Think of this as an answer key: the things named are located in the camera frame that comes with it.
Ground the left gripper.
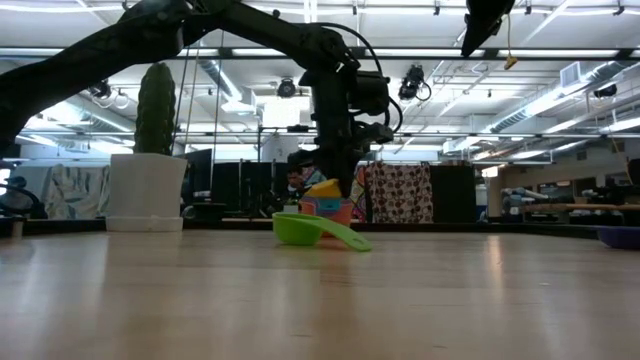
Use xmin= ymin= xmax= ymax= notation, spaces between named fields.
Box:
xmin=298 ymin=65 xmax=364 ymax=199

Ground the yellow measuring cup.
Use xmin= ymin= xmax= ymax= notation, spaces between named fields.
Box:
xmin=304 ymin=178 xmax=344 ymax=200

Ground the green measuring cup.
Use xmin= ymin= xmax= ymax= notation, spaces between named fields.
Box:
xmin=272 ymin=211 xmax=374 ymax=253

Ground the dark blue measuring cup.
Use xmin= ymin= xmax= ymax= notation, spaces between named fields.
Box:
xmin=593 ymin=225 xmax=640 ymax=251

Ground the person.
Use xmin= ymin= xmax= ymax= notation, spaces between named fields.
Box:
xmin=285 ymin=149 xmax=329 ymax=214

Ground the yellow hanging tag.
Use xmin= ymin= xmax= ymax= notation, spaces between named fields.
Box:
xmin=503 ymin=12 xmax=520 ymax=71

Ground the patterned hanging cloth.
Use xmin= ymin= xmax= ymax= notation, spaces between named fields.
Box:
xmin=352 ymin=162 xmax=435 ymax=225

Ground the black overhead rig beam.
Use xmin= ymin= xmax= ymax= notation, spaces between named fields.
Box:
xmin=0 ymin=46 xmax=640 ymax=63

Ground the black partition panel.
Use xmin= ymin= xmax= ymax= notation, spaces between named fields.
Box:
xmin=429 ymin=164 xmax=478 ymax=224

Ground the black background monitor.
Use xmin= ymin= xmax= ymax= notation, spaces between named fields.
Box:
xmin=177 ymin=148 xmax=214 ymax=204

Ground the green cactus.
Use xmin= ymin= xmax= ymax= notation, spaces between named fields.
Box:
xmin=133 ymin=61 xmax=178 ymax=156

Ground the white plant pot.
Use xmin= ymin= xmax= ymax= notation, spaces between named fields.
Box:
xmin=105 ymin=152 xmax=189 ymax=233

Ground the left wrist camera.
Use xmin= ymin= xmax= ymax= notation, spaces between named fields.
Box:
xmin=349 ymin=69 xmax=402 ymax=146

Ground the black aluminium table frame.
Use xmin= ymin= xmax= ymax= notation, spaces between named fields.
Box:
xmin=0 ymin=217 xmax=601 ymax=240

